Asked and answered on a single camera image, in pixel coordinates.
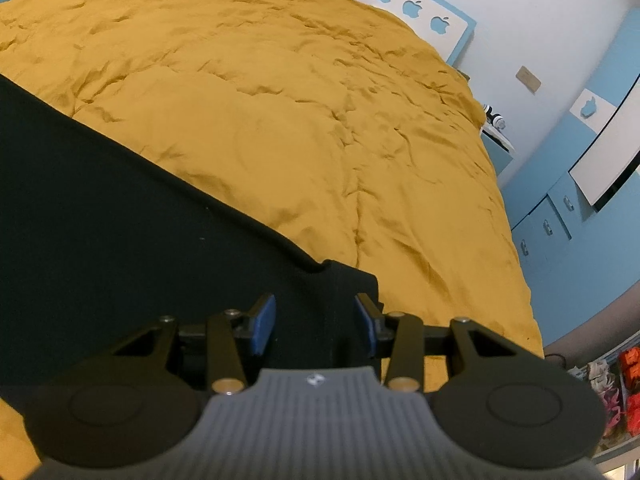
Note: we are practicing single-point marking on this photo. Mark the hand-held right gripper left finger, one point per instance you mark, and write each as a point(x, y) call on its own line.
point(263, 324)

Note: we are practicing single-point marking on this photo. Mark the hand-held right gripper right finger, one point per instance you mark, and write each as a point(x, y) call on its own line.
point(365, 323)

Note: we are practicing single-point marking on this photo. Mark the black pants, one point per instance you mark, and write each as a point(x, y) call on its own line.
point(100, 235)

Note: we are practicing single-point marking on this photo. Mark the blue wardrobe with apple cutouts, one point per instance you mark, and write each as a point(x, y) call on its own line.
point(550, 260)

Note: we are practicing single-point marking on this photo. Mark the blue nightstand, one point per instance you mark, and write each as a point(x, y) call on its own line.
point(498, 154)

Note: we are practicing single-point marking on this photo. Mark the mustard yellow quilted blanket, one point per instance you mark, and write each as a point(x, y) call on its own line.
point(250, 85)

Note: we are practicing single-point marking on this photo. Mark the black and white striped item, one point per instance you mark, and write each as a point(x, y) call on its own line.
point(493, 116)

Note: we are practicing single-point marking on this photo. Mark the pink toy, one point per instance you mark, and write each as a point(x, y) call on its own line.
point(612, 405)

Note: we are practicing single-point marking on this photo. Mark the orange toy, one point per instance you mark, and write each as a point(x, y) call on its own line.
point(629, 367)

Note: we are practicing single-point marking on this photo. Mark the black framed white wardrobe panel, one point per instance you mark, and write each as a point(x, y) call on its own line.
point(607, 160)

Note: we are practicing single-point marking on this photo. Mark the beige wall switch plate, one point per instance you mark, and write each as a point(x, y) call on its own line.
point(529, 79)

